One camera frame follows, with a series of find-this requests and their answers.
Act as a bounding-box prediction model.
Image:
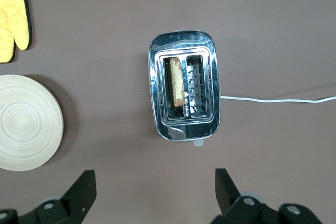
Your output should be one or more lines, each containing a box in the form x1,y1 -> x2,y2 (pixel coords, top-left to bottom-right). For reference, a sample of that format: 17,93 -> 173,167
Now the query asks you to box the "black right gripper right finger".
209,168 -> 323,224

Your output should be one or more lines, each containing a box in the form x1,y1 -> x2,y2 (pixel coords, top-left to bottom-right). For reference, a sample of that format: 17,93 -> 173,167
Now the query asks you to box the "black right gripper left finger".
0,169 -> 97,224

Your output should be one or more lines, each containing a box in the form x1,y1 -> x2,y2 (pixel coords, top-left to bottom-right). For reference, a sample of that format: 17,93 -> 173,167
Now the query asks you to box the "round wooden plate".
0,74 -> 64,172

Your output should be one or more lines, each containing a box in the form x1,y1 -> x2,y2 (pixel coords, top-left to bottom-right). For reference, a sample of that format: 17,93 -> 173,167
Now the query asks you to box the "toast slice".
169,56 -> 186,108

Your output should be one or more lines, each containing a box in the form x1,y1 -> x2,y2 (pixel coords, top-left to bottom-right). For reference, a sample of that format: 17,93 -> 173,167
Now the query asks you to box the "chrome two-slot toaster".
148,29 -> 221,147

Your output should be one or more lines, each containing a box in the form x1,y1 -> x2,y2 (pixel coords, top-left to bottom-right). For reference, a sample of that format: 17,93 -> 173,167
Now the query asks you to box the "yellow quilted oven mitt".
0,0 -> 33,64

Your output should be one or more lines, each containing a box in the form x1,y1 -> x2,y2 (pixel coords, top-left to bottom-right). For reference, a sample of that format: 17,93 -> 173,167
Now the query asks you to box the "white toaster power cable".
219,95 -> 336,103

